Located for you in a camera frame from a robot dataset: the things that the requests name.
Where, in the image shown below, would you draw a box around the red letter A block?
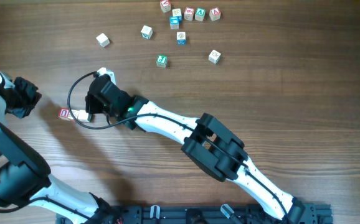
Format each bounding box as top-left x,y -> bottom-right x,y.
209,7 -> 221,21

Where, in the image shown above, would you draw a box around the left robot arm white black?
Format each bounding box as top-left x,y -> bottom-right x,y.
0,72 -> 119,223

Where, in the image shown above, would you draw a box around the wooden block faint picture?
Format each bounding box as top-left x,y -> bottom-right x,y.
77,110 -> 92,123

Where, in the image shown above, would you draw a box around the wooden block green side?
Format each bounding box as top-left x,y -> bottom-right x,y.
141,25 -> 153,39

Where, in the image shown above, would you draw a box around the red number nine block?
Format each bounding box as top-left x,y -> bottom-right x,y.
184,7 -> 195,21

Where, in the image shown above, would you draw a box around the wooden block red side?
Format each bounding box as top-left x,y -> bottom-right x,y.
59,108 -> 70,121

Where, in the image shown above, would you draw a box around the black mounting rail base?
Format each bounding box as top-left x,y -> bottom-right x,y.
103,203 -> 334,224

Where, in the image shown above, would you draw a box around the wooden block star picture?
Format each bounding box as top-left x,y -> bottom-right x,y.
208,50 -> 221,64

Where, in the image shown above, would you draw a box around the green letter A block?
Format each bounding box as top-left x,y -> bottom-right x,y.
194,7 -> 206,21

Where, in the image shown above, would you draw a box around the plain top block on blue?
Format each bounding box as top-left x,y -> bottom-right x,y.
172,8 -> 182,20

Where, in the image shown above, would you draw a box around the plain wooden block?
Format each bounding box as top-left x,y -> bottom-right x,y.
67,110 -> 79,121
96,33 -> 110,47

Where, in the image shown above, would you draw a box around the wooden block circle picture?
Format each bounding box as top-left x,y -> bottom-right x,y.
156,55 -> 168,68

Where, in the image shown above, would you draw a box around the blue top wooden block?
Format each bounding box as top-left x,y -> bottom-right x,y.
169,16 -> 179,30

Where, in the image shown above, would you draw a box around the red letter block top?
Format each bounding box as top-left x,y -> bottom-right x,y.
159,0 -> 171,13

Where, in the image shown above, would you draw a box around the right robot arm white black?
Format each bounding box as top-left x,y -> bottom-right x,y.
86,72 -> 305,223

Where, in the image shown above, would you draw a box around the wooden block blue side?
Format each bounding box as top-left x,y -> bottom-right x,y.
176,32 -> 186,45

